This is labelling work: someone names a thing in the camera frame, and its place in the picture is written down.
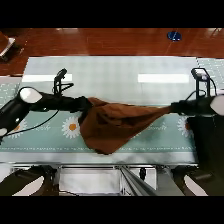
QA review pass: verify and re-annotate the blue round disc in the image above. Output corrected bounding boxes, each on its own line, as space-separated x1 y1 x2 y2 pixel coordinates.
166 30 183 42

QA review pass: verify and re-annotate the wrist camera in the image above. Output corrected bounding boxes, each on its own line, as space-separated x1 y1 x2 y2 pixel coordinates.
190 67 218 100
52 67 75 98

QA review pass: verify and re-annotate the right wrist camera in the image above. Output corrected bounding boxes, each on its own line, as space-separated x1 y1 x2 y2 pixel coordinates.
190 67 218 100

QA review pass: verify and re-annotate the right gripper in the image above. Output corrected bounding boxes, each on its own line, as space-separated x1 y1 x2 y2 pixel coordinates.
170 99 191 116

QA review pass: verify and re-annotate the brown garment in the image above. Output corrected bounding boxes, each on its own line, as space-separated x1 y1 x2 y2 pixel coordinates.
78 96 173 156

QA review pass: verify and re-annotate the black cable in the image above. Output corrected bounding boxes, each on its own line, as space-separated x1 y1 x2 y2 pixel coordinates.
5 110 60 137

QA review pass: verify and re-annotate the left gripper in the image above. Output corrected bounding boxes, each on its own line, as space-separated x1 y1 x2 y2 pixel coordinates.
68 96 94 114

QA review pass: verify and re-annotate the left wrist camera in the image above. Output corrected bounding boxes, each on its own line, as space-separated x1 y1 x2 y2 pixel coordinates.
52 67 75 98

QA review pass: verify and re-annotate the silver frame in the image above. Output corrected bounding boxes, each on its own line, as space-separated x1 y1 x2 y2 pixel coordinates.
0 162 201 197

